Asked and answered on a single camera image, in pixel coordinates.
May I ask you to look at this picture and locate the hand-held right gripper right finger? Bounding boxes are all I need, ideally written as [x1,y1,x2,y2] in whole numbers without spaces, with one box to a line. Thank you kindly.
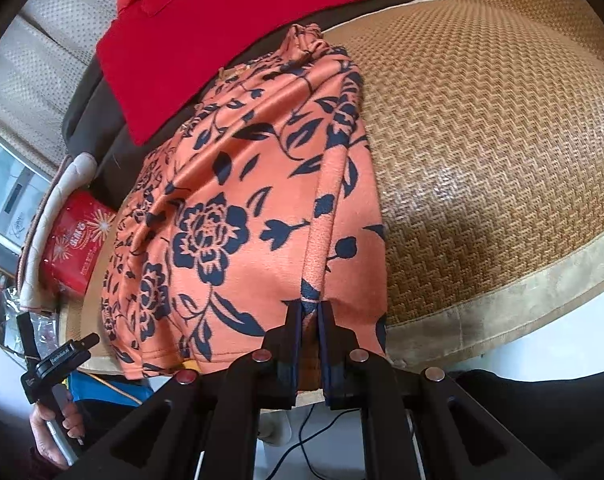
[317,300,558,480]

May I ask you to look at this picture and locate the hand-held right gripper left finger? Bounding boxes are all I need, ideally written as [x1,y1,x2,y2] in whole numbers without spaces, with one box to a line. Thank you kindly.
[74,300,304,480]

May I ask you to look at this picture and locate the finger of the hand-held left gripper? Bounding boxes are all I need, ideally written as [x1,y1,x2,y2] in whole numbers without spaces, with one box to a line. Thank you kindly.
[69,332,101,361]

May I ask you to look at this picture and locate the orange floral top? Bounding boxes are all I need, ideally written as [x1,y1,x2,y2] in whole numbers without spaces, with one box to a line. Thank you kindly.
[99,22,390,381]

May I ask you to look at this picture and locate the person's left hand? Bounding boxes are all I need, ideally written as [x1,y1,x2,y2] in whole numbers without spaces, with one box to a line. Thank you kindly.
[29,390,86,468]

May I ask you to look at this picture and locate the blue bag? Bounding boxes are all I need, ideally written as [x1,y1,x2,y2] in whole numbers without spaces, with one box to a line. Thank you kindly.
[72,374,150,406]

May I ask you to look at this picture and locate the red printed box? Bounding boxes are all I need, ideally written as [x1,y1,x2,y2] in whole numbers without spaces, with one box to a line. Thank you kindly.
[42,191,118,297]

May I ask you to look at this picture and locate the brown leather sofa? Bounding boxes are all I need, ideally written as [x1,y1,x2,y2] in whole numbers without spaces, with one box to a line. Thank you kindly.
[62,0,463,181]

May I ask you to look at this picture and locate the woven bamboo mat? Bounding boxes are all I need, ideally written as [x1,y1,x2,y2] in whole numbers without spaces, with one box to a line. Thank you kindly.
[57,0,604,411]

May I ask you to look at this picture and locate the beige dotted curtain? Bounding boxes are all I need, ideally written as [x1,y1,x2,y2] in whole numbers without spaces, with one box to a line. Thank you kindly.
[0,0,118,176]

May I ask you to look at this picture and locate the red blanket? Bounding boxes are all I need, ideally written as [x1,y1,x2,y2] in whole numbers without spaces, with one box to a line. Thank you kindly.
[96,0,439,147]

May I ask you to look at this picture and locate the black cable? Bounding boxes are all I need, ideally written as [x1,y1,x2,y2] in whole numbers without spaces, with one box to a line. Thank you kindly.
[274,400,368,480]

